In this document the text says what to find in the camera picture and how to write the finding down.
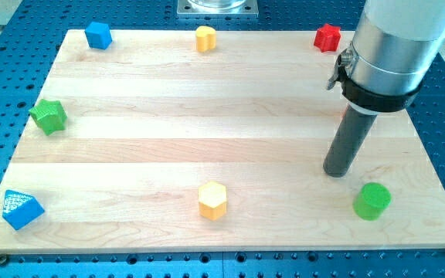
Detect blue cube block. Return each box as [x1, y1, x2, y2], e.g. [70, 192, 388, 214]
[84, 22, 112, 50]

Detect green cylinder block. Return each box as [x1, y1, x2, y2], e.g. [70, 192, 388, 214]
[353, 182, 392, 221]

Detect left board corner screw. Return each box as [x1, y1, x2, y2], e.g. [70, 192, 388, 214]
[0, 254, 9, 266]

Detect blue triangular block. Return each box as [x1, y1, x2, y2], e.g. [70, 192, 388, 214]
[2, 190, 45, 230]

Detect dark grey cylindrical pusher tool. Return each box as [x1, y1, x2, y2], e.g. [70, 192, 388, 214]
[323, 105, 377, 178]

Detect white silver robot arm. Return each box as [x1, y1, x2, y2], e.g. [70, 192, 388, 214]
[328, 0, 445, 116]

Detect red star block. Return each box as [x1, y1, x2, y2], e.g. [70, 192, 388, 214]
[314, 23, 341, 53]

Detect yellow heart block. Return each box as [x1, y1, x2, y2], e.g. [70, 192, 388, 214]
[195, 25, 216, 53]

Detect yellow hexagon block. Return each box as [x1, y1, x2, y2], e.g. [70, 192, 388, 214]
[198, 181, 227, 221]

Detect green star block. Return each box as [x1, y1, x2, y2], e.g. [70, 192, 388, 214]
[29, 99, 67, 135]

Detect light wooden board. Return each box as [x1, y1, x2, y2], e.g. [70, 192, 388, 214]
[0, 29, 445, 254]

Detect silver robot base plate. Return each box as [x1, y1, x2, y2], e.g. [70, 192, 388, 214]
[176, 0, 259, 18]

